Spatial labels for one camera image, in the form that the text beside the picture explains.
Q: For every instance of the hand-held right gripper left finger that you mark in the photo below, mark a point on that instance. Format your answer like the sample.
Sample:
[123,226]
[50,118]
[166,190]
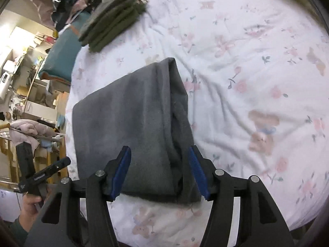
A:
[120,175]

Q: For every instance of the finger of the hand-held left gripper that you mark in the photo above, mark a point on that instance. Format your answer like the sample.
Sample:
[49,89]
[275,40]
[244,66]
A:
[54,168]
[25,159]

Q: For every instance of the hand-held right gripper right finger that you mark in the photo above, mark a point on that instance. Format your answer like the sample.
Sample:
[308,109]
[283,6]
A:
[199,175]

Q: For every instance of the dark grey pants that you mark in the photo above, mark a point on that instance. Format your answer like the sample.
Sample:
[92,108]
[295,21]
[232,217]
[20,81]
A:
[141,108]

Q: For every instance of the person's left forearm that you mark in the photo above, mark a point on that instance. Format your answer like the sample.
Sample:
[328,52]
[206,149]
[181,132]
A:
[14,232]

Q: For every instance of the person's left hand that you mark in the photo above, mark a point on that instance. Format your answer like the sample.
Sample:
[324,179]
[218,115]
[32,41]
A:
[29,213]

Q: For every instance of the wooden drying rack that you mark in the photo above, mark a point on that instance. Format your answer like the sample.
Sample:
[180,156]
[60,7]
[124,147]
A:
[10,157]

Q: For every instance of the pink cloth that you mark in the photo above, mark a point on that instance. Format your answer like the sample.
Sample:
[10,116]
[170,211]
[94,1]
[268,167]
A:
[28,130]

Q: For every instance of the white appliance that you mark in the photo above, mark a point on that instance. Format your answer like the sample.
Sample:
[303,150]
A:
[5,85]

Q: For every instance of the teal pillow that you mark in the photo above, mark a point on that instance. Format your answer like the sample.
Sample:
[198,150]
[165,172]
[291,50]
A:
[64,56]

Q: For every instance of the white floral bed sheet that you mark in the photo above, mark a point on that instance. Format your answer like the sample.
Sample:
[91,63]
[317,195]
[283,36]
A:
[231,56]

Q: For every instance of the stack of folded olive clothes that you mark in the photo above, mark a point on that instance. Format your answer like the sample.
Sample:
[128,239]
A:
[110,23]

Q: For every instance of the dark clothes pile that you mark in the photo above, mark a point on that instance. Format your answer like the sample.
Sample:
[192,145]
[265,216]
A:
[66,10]

